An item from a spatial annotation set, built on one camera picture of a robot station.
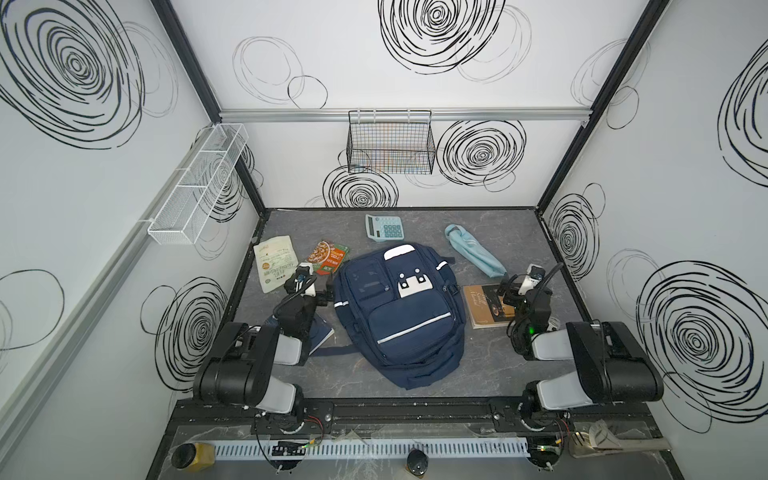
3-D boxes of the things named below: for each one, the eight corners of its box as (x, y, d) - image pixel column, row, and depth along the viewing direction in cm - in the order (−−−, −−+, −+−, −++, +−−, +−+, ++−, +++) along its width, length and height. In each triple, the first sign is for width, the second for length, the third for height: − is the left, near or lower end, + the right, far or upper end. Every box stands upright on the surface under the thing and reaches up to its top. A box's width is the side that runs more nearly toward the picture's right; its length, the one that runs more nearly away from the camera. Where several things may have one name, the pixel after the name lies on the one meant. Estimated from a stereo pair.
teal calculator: (364, 241, 112) (364, 236, 110) (366, 219, 119) (365, 214, 117) (404, 241, 112) (404, 236, 110) (403, 219, 119) (403, 214, 117)
